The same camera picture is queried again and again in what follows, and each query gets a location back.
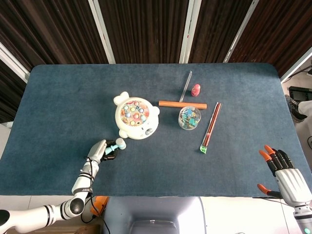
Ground light blue toy hammer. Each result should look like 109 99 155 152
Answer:
106 138 127 153

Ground black cable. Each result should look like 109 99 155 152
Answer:
80 192 109 234

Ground clear glass tube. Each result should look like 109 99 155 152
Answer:
179 70 193 103

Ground grey robot torso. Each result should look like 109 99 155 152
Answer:
102 196 208 234

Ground orange device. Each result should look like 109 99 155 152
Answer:
90 196 110 217

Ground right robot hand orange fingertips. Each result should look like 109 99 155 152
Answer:
257 144 312 208

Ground clear jar of binder clips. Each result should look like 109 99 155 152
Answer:
178 105 202 131

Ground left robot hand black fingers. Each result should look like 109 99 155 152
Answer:
87 139 120 164

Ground pink doll figurine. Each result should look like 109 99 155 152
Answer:
191 83 202 98

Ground white partition frame post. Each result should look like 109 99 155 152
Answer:
0 42 30 83
179 0 202 64
87 0 116 64
223 0 259 63
280 46 312 84

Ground wooden rolling pin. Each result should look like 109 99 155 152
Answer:
158 100 208 110

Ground grey sneaker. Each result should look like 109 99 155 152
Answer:
285 94 308 123

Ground black box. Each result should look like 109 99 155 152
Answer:
289 86 312 100

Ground white trouser leg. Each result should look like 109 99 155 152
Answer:
298 99 312 120

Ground packaged red chopsticks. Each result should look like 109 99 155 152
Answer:
199 102 222 154

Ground blue felt table cloth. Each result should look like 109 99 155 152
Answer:
0 63 312 198

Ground cream whack-a-mole toy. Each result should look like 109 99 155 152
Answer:
113 91 161 140

